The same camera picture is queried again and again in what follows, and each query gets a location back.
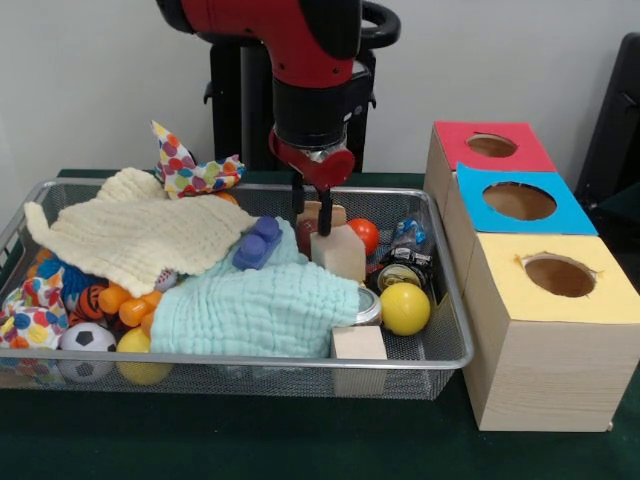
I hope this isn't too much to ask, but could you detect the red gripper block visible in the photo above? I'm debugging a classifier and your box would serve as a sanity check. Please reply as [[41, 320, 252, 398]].
[[267, 128, 357, 239]]

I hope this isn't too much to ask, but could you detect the small clear plastic bottle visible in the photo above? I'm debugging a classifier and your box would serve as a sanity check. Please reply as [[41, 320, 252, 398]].
[[392, 214, 430, 257]]

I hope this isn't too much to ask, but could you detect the colourful polka-dot cloth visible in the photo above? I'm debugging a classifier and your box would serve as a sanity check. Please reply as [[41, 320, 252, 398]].
[[151, 121, 247, 199]]

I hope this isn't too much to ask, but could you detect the clear mesh bin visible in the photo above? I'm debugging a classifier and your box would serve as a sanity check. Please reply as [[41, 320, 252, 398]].
[[0, 178, 474, 403]]

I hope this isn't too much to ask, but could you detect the wooden box with three holes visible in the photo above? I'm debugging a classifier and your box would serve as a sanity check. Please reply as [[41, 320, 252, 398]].
[[422, 121, 640, 433]]

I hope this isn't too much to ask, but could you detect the flat tan wooden block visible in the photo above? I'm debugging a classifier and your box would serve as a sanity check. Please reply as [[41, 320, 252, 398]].
[[303, 201, 348, 227]]

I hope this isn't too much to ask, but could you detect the brown toy football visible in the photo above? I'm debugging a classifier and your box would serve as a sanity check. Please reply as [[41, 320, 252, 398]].
[[295, 215, 322, 258]]

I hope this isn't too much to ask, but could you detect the large wooden cube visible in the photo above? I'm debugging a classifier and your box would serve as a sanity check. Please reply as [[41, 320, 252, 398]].
[[311, 224, 367, 284]]

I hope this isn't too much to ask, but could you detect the red ball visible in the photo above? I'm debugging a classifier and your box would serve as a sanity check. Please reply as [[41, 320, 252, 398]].
[[347, 218, 381, 256]]

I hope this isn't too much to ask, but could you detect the blue toy car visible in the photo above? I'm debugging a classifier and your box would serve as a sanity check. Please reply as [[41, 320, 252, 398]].
[[232, 217, 283, 272]]

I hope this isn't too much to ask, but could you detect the black soda can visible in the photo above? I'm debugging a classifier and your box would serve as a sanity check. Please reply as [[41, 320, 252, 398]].
[[377, 250, 434, 294]]

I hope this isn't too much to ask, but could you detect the mint green muslin cloth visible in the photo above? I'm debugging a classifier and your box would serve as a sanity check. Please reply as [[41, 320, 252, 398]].
[[150, 218, 361, 361]]

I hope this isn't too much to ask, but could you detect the yellow smiley ball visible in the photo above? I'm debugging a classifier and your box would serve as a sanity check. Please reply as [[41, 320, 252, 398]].
[[380, 283, 432, 337]]

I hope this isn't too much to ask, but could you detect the small wooden cube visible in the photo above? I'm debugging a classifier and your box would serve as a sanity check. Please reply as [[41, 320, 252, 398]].
[[332, 326, 388, 363]]

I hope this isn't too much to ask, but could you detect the pale yellow muslin cloth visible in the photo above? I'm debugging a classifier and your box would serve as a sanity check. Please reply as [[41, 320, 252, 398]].
[[24, 167, 257, 299]]

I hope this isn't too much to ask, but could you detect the black and white soccer ball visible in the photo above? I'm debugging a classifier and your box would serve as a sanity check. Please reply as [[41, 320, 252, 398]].
[[57, 322, 117, 385]]

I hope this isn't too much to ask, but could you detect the black chair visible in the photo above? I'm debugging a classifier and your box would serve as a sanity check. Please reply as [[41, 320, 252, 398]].
[[575, 33, 640, 251]]

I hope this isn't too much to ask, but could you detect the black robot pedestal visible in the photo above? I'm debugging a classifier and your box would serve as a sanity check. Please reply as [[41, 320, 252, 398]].
[[205, 0, 401, 173]]

